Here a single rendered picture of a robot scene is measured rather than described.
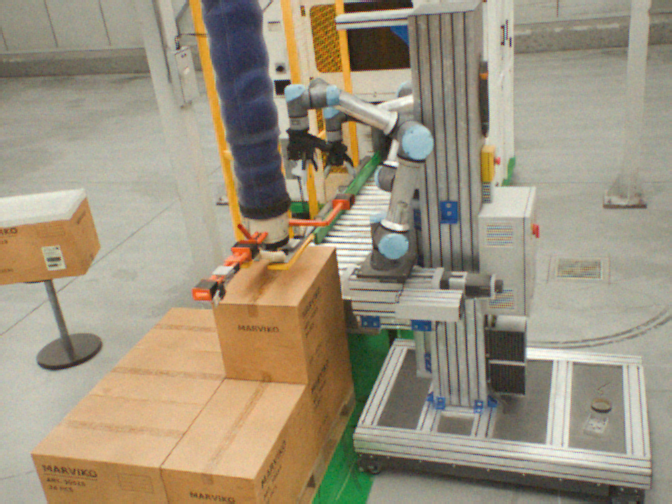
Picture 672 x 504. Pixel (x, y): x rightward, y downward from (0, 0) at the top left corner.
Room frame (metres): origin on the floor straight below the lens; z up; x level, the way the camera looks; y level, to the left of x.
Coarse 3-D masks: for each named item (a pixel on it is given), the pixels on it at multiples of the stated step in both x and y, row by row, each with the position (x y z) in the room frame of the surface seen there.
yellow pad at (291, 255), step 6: (306, 234) 3.26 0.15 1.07; (312, 234) 3.25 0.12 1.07; (300, 240) 3.19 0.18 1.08; (306, 240) 3.19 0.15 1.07; (300, 246) 3.12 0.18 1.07; (306, 246) 3.15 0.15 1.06; (288, 252) 3.06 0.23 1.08; (294, 252) 3.06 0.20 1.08; (300, 252) 3.08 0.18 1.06; (288, 258) 3.01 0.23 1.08; (294, 258) 3.01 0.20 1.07; (270, 264) 2.98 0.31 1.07; (276, 264) 2.97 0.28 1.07; (282, 264) 2.96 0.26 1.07; (288, 264) 2.96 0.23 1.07
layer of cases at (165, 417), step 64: (192, 320) 3.53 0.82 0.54; (128, 384) 2.99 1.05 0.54; (192, 384) 2.93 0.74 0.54; (256, 384) 2.86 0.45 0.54; (320, 384) 2.95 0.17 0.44; (64, 448) 2.58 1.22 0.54; (128, 448) 2.52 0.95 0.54; (192, 448) 2.47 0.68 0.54; (256, 448) 2.42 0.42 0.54; (320, 448) 2.85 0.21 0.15
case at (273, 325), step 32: (320, 256) 3.27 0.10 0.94; (256, 288) 3.02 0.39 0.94; (288, 288) 2.98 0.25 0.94; (320, 288) 3.10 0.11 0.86; (224, 320) 2.92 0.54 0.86; (256, 320) 2.87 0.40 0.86; (288, 320) 2.82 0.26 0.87; (320, 320) 3.04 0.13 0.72; (224, 352) 2.93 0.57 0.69; (256, 352) 2.88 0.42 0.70; (288, 352) 2.83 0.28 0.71; (320, 352) 2.99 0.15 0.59
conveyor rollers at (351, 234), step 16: (368, 192) 5.12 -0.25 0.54; (384, 192) 5.08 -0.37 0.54; (352, 208) 4.87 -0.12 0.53; (368, 208) 4.83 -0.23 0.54; (384, 208) 4.79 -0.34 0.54; (336, 224) 4.63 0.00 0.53; (352, 224) 4.59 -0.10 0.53; (368, 224) 4.55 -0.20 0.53; (336, 240) 4.35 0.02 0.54; (352, 240) 4.31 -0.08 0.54; (368, 240) 4.28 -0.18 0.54; (352, 256) 4.12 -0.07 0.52
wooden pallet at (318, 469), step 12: (348, 396) 3.27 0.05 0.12; (348, 408) 3.25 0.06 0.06; (336, 420) 3.07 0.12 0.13; (348, 420) 3.23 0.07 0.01; (336, 432) 3.12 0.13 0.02; (324, 444) 2.90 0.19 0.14; (336, 444) 3.04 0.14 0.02; (324, 456) 2.95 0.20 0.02; (312, 468) 2.74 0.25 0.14; (324, 468) 2.86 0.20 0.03; (312, 480) 2.74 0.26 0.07; (300, 492) 2.59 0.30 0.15; (312, 492) 2.71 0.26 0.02
